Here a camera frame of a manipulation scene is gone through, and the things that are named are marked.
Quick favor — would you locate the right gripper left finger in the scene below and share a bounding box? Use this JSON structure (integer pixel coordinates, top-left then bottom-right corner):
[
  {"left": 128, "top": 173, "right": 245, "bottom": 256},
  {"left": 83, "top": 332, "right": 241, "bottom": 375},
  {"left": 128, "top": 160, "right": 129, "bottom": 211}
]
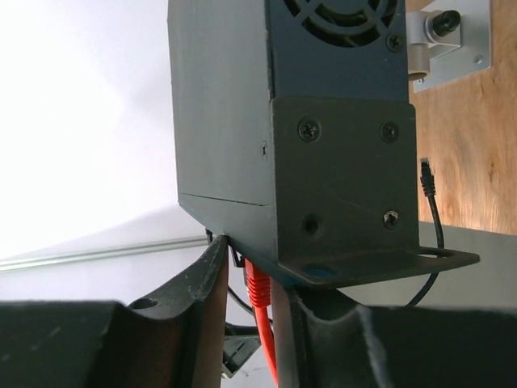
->
[{"left": 120, "top": 234, "right": 230, "bottom": 388}]

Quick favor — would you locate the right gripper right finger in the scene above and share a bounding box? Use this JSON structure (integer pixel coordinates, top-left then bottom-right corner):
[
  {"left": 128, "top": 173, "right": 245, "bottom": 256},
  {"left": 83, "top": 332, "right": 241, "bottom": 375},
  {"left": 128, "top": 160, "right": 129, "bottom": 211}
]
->
[{"left": 271, "top": 281, "right": 364, "bottom": 387}]

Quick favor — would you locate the short black cable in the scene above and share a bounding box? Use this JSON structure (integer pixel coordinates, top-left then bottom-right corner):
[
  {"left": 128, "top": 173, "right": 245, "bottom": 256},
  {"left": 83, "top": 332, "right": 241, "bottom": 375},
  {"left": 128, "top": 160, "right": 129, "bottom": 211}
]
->
[{"left": 403, "top": 158, "right": 446, "bottom": 308}]

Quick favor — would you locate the wooden base board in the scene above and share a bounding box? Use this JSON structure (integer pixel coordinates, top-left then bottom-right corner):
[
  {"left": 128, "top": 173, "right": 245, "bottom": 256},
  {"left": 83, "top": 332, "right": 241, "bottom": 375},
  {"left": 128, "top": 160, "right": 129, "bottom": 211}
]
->
[{"left": 410, "top": 1, "right": 516, "bottom": 235}]

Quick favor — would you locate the dark grey network switch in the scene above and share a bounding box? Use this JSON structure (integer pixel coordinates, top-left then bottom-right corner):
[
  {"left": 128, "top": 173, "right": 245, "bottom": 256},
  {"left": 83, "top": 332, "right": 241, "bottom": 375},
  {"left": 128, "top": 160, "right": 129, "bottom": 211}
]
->
[{"left": 168, "top": 1, "right": 479, "bottom": 287}]

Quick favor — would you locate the metal mounting bracket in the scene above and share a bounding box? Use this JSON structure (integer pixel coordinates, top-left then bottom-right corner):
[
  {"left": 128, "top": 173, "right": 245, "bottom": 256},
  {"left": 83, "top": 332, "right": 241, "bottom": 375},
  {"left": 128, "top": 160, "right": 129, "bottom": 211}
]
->
[{"left": 406, "top": 1, "right": 492, "bottom": 93}]

